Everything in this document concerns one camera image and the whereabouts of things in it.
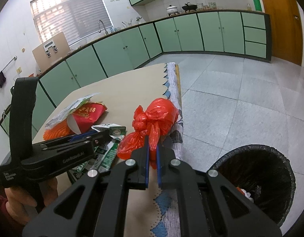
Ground red paper cup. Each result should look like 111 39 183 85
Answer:
66 103 108 134

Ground green white torn packet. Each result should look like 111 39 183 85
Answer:
67 124 126 183

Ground silver green snack wrapper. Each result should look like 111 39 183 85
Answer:
45 93 99 130

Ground white tissue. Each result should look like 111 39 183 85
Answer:
236 187 254 202

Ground red plastic bag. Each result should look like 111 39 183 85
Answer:
117 98 179 170

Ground black trash bin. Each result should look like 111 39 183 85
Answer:
210 144 296 226

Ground green lower kitchen cabinets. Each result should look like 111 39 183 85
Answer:
0 9 273 139

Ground person's left hand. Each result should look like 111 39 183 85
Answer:
5 178 58 225

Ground dark hanging cloth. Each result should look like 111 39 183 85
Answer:
0 71 6 88

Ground cardboard box with scale picture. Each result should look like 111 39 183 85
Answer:
32 32 71 73

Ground sink faucet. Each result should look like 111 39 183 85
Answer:
98 19 108 35

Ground window with blinds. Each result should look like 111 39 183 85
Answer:
30 0 113 45

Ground white cooking pot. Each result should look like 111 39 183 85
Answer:
166 5 179 16

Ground black wok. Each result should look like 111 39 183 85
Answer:
181 3 197 13

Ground wooden door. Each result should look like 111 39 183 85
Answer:
262 0 303 66

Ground green bottle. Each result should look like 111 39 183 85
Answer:
253 0 262 12

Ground wall towel bar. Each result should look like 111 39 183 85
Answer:
0 56 17 73

